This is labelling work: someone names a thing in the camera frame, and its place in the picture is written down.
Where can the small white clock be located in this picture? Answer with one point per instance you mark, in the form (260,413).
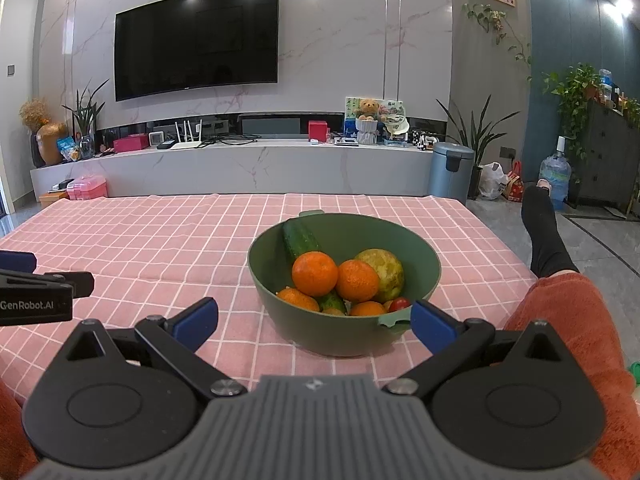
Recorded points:
(157,137)

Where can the blue snack bag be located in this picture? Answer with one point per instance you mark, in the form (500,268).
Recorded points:
(67,150)

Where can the brown teddy bear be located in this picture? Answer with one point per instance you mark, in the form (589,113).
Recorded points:
(368,107)

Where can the white wifi router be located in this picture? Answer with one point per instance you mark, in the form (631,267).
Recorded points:
(187,142)

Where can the orange tangerine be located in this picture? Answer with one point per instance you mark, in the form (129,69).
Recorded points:
(356,281)
(367,309)
(315,274)
(297,300)

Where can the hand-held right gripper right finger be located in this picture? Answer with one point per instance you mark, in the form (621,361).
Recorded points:
(432,325)

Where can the red gift bag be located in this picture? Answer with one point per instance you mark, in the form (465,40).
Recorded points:
(515,185)

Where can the orange trousers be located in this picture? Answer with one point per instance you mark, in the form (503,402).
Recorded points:
(575,310)

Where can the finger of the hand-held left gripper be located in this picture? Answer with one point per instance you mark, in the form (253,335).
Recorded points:
(15,261)

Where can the golden round vase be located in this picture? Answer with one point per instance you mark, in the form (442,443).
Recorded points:
(50,145)

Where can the black flat television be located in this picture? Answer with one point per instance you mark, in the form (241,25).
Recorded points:
(195,40)

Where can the red cherry tomato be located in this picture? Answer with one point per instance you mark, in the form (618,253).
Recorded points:
(400,304)

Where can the white wrapped bouquet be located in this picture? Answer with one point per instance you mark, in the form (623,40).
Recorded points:
(369,132)

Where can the white marble TV console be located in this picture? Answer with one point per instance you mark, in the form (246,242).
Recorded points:
(250,165)

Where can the blue water jug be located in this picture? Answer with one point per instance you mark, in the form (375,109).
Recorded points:
(556,175)

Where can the small green object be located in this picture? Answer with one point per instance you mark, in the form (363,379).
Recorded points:
(635,370)

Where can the black and white figurines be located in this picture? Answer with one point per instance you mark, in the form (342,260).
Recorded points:
(425,141)

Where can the blue-grey pedal bin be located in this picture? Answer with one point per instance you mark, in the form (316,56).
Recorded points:
(447,175)

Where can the long pink box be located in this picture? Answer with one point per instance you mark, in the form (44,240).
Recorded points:
(131,144)

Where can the dark grey cabinet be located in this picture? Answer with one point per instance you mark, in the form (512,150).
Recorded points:
(605,160)

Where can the colourful picture board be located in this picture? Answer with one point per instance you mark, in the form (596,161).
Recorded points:
(390,107)

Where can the dried flower bunch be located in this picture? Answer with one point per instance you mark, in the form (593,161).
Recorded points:
(32,112)

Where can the orange cardboard box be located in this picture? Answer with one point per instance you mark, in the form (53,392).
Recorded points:
(52,200)

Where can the pink plastic toolbox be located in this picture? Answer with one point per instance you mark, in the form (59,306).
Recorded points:
(87,189)

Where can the yellow-green citrus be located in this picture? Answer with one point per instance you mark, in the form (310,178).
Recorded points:
(387,272)

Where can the hanging vine plant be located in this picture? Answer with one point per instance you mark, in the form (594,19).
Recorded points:
(492,17)

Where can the green vine plant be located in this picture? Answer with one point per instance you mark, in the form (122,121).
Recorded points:
(575,85)

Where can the black wall socket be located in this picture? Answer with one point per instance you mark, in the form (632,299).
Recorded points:
(508,153)

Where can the green colander bowl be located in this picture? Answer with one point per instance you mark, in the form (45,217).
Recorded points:
(325,335)

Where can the pink checked blanket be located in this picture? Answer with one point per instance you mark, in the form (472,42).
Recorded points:
(150,240)

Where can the white plastic bag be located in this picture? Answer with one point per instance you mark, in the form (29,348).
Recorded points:
(492,180)

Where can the red box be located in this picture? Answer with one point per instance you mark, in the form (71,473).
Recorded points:
(317,131)

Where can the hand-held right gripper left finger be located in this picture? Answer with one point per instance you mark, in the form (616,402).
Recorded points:
(195,322)

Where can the grey speaker box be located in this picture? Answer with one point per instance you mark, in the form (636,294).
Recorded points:
(269,125)

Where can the small green cucumber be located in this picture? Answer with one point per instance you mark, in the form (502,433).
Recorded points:
(331,303)

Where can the green plant in glass vase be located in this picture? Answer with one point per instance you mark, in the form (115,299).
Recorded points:
(86,115)

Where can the long-leaved potted plant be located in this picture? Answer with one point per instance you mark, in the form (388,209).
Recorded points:
(475,130)

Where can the person's leg in black sock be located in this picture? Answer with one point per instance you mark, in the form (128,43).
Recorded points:
(542,230)

